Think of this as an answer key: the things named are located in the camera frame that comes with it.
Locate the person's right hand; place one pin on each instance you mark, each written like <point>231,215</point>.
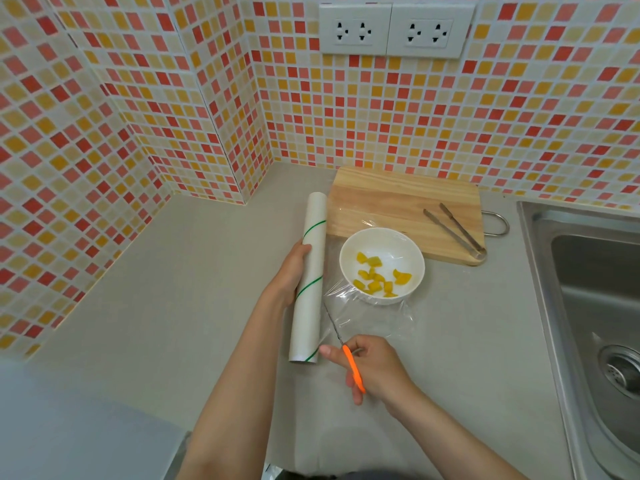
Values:
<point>382,367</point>

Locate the person's left hand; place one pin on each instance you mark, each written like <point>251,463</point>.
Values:
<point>289,274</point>

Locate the person's right thumb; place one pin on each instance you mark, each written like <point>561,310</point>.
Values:
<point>332,353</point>

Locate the person's left thumb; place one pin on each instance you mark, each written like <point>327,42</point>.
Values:
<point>304,249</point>

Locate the white cling film roll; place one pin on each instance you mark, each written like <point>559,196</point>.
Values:
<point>312,314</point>

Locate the person's left forearm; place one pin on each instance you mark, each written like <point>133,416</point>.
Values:
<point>235,394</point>

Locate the person's right forearm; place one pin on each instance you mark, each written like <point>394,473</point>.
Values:
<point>450,439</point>

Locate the clear cling film sheet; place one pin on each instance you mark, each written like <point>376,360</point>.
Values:
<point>367,322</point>

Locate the pile of yellow fruit pieces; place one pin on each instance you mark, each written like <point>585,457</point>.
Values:
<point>376,282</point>

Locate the white round bowl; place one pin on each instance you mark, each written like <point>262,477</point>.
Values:
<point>395,247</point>

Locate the wooden cutting board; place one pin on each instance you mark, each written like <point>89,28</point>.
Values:
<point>395,199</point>

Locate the metal tongs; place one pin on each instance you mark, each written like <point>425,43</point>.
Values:
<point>457,234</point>

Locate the stainless steel sink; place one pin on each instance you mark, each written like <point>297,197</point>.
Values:
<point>580,274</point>

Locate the metal sink drain strainer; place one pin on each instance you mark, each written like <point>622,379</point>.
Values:
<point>622,372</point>

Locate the white wall socket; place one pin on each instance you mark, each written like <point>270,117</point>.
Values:
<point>354,28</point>
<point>430,30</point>

